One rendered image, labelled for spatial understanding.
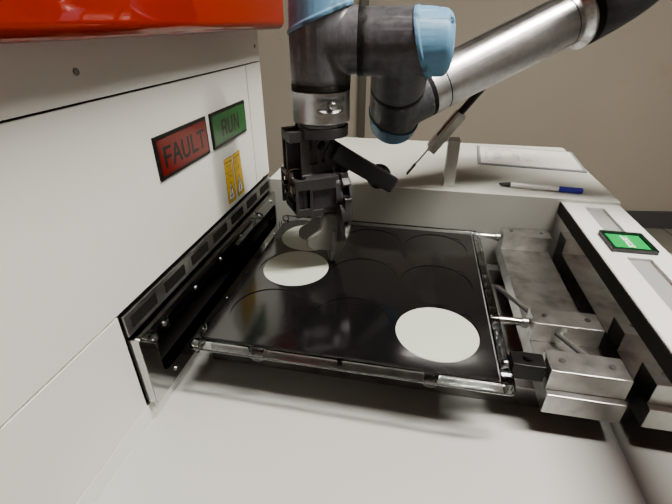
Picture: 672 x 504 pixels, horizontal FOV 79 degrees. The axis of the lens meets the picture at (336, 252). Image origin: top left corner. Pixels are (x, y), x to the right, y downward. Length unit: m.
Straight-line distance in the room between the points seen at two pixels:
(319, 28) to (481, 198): 0.42
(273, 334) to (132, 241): 0.19
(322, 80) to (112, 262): 0.30
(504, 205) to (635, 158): 2.49
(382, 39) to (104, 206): 0.34
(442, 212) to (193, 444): 0.55
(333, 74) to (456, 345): 0.35
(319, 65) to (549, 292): 0.46
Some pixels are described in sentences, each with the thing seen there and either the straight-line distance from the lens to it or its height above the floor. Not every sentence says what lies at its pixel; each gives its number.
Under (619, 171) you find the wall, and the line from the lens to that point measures 3.23.
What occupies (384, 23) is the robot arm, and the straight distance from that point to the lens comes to 0.52.
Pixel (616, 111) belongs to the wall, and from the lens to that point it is 3.08.
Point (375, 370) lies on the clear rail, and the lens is 0.46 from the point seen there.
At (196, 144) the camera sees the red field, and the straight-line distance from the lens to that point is 0.56.
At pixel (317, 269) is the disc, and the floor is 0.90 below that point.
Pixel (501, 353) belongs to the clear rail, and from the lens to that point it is 0.51.
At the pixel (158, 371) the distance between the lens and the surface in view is 0.52.
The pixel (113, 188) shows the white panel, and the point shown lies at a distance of 0.44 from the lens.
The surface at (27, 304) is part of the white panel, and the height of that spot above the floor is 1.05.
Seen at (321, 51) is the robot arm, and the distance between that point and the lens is 0.52.
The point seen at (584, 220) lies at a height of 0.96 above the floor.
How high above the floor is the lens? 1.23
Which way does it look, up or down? 30 degrees down
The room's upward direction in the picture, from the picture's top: straight up
